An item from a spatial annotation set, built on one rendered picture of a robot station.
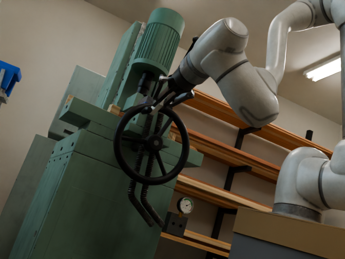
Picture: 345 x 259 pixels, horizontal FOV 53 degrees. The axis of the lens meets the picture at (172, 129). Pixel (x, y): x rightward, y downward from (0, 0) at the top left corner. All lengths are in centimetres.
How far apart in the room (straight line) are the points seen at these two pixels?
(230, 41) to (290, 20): 39
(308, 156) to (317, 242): 30
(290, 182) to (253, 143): 337
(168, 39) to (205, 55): 74
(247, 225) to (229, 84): 45
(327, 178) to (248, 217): 27
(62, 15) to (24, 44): 54
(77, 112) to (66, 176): 23
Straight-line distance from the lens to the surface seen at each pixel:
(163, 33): 165
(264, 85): 91
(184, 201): 140
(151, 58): 159
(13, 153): 380
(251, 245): 111
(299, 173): 121
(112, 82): 177
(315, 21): 136
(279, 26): 118
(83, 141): 133
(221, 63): 90
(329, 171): 116
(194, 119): 422
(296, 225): 110
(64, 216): 131
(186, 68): 98
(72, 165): 131
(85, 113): 134
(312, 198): 119
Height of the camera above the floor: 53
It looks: 16 degrees up
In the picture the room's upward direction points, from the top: 18 degrees clockwise
